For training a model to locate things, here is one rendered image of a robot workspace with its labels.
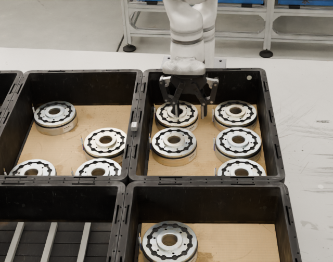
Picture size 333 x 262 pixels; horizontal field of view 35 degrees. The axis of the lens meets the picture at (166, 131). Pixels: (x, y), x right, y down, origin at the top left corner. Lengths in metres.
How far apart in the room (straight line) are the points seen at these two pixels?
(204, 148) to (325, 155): 0.36
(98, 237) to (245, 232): 0.29
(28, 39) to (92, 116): 2.26
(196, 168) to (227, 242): 0.21
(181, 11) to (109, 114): 0.36
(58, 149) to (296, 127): 0.66
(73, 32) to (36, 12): 0.43
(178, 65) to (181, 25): 0.08
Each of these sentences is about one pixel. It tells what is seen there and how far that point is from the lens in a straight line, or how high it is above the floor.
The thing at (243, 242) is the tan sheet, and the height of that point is 0.83.
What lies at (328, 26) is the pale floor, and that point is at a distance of 3.60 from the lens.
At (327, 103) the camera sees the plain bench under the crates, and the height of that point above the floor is 0.70.
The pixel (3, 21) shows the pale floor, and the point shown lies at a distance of 3.87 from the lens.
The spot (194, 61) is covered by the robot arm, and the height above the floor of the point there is 1.04.
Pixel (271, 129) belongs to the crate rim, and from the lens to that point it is 1.13.
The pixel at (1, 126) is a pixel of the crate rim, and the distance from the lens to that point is 1.21.
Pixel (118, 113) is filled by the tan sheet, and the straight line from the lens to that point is 1.35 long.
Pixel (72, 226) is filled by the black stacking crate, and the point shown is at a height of 0.83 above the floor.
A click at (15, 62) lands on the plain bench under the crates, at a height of 0.70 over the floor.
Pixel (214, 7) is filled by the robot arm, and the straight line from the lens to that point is 1.38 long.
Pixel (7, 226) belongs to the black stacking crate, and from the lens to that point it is 1.12.
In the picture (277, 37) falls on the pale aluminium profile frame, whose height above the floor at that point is 0.13.
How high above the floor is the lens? 1.63
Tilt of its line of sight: 39 degrees down
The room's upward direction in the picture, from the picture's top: 3 degrees counter-clockwise
